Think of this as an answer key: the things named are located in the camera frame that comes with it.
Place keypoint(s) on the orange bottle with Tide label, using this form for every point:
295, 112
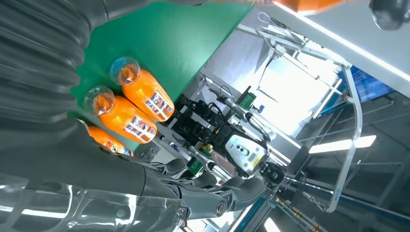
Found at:
102, 137

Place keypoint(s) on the white metal gantry frame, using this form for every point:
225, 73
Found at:
352, 128

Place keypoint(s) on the orange detergent bottle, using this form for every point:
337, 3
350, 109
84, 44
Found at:
144, 93
125, 118

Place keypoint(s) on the black humanoid robot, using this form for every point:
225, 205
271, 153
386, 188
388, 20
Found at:
243, 153

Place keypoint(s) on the green table mat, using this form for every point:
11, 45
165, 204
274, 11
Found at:
160, 38

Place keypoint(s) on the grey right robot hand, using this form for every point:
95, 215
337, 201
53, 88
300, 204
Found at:
96, 179

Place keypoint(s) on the ceiling light panel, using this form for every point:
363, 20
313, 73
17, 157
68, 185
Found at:
339, 144

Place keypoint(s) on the white wall light strip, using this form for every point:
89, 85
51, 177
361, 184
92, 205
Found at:
341, 40

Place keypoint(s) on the blue display screen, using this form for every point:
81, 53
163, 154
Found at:
368, 86

